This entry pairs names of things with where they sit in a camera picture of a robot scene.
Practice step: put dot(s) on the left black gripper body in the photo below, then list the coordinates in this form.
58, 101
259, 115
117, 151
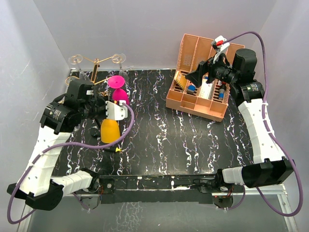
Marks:
94, 108

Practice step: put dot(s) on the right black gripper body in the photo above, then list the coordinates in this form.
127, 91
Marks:
219, 70

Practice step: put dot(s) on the orange plastic wine glass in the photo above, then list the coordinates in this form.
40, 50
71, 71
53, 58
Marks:
109, 131

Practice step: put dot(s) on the pink plastic wine glass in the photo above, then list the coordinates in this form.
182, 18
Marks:
116, 82

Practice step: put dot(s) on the clear wine glass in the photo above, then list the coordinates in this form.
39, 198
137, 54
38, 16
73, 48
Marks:
69, 79
76, 60
119, 59

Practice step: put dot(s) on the gold wire wine glass rack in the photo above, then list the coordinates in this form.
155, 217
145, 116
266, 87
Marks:
96, 72

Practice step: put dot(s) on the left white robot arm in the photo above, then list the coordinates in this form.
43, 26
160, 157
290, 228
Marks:
37, 186

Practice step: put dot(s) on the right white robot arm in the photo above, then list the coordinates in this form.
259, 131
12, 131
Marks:
270, 165

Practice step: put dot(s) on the blue grey eraser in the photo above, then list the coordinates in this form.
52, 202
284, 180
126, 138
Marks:
191, 89

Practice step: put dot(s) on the yellow spiral notebook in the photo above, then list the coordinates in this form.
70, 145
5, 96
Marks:
180, 80

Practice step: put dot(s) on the white staples box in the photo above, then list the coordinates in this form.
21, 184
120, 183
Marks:
205, 89

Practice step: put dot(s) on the peach desk organizer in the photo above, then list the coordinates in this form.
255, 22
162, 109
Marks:
210, 100

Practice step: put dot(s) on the black yellow screwdriver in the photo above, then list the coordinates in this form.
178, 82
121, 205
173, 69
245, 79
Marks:
113, 149

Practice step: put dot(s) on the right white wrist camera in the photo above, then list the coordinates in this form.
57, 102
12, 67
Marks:
220, 45

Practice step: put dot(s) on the aluminium frame rail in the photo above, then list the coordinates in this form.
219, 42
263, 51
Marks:
160, 211

